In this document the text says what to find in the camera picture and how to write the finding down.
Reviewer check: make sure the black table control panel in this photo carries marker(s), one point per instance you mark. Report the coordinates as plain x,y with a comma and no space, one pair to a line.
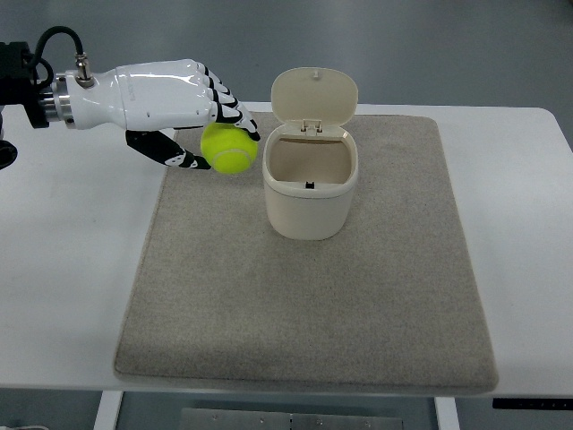
558,404

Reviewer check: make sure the white right table leg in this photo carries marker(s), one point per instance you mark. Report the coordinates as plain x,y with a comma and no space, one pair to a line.
446,413

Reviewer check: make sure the beige fabric mat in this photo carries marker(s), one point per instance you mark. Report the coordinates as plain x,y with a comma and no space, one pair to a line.
388,304

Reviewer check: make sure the white table frame leg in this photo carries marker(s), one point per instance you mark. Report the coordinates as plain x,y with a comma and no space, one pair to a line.
108,410

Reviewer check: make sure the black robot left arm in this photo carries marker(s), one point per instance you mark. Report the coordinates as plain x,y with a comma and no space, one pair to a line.
28,79

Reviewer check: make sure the grey metal base plate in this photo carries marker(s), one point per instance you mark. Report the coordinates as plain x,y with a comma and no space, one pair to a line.
205,418

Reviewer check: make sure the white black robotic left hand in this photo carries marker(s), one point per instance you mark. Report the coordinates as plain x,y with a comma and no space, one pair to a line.
146,99

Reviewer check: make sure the cream plastic bin with lid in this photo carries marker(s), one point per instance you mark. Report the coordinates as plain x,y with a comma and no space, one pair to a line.
310,162

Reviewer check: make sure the yellow-green tennis ball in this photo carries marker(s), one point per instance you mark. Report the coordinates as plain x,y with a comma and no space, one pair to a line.
228,149

